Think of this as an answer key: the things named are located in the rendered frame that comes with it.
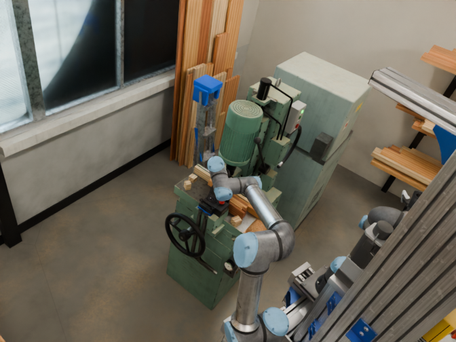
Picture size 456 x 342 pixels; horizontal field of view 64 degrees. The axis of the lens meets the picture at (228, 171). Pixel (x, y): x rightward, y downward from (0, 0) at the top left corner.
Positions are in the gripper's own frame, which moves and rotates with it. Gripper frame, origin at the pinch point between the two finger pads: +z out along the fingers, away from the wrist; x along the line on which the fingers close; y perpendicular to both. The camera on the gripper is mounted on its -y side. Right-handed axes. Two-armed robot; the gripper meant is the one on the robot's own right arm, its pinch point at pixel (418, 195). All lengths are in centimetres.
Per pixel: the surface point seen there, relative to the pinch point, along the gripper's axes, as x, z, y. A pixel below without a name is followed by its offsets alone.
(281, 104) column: -76, -31, -38
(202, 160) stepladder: -154, 6, 52
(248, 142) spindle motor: -81, -53, -23
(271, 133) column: -79, -31, -20
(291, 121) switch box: -73, -22, -26
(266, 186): -75, -34, 13
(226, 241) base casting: -79, -65, 38
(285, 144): -70, -29, -16
